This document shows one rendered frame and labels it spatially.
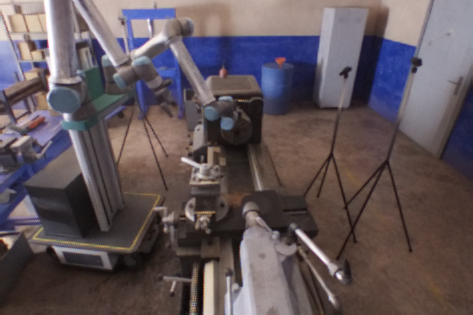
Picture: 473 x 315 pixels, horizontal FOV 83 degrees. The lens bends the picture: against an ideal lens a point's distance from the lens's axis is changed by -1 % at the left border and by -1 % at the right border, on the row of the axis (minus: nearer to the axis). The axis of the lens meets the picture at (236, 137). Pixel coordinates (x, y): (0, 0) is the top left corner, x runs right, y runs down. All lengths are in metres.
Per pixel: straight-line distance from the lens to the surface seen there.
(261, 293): 1.06
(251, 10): 5.49
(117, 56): 1.71
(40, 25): 5.87
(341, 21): 5.41
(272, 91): 5.10
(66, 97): 1.62
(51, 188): 2.38
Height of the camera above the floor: 2.06
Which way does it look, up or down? 28 degrees down
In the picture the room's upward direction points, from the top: straight up
